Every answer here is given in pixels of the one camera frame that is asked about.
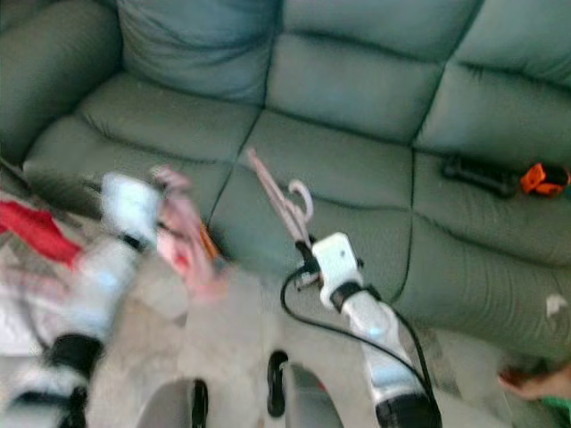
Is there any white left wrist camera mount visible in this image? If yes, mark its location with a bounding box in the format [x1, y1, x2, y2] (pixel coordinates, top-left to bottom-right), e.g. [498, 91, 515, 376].
[100, 171, 164, 248]

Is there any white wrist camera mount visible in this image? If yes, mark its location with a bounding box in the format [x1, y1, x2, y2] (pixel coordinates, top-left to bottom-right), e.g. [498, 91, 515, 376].
[100, 171, 164, 248]
[312, 231, 363, 309]

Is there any person in green clothing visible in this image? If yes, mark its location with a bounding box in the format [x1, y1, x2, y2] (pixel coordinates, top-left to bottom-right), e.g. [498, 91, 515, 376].
[498, 364, 571, 420]

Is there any small white object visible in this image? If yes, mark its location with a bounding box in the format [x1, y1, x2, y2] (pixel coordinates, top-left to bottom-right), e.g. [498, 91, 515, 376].
[544, 294, 571, 319]

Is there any silver right robot leg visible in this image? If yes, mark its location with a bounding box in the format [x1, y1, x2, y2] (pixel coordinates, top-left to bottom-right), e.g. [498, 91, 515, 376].
[268, 350, 353, 428]

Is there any red and white garment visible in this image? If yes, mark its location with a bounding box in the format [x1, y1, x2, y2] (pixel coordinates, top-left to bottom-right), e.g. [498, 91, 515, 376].
[0, 198, 90, 266]

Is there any silver left robot leg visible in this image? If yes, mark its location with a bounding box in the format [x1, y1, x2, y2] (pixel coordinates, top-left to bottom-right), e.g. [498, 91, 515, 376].
[138, 379, 209, 428]

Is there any dark green sofa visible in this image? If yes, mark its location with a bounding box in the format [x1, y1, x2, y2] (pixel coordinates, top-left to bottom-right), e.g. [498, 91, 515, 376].
[0, 0, 571, 366]

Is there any pink plastic hanger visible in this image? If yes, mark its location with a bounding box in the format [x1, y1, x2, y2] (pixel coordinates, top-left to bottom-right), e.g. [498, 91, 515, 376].
[245, 147, 316, 252]

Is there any orange and black tool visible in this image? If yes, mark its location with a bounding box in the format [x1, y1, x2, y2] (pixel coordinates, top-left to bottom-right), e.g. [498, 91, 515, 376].
[519, 161, 571, 197]

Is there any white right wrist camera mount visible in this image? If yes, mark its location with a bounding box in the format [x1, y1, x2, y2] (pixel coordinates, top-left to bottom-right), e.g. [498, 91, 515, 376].
[312, 231, 363, 309]

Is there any silver robot leg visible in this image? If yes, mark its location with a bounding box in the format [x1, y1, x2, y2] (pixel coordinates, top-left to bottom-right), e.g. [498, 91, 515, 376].
[268, 350, 353, 428]
[138, 379, 209, 428]

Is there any pink garment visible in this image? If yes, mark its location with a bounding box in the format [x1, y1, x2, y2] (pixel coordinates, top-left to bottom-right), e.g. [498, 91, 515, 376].
[150, 165, 230, 302]

